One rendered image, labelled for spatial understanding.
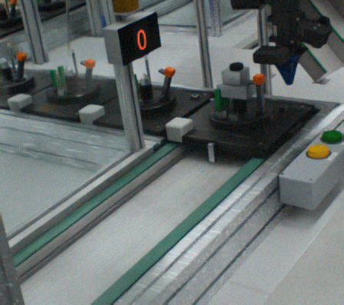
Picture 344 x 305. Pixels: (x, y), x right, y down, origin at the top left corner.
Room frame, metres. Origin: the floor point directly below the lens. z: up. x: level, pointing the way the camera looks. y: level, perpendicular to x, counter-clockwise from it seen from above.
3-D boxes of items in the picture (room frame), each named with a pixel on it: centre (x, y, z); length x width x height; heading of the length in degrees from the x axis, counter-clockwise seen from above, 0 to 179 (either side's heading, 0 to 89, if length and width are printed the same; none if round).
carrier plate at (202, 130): (1.33, -0.15, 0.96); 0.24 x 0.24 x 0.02; 52
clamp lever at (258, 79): (1.30, -0.19, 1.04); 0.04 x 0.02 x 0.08; 52
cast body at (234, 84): (1.34, -0.15, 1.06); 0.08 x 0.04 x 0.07; 53
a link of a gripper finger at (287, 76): (1.24, -0.24, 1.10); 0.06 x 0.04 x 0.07; 53
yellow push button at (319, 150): (1.13, -0.27, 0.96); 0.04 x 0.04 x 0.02
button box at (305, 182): (1.13, -0.27, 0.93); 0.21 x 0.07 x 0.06; 142
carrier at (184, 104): (1.49, 0.05, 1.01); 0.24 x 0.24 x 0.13; 52
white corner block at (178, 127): (1.31, -0.02, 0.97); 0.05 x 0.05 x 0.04; 52
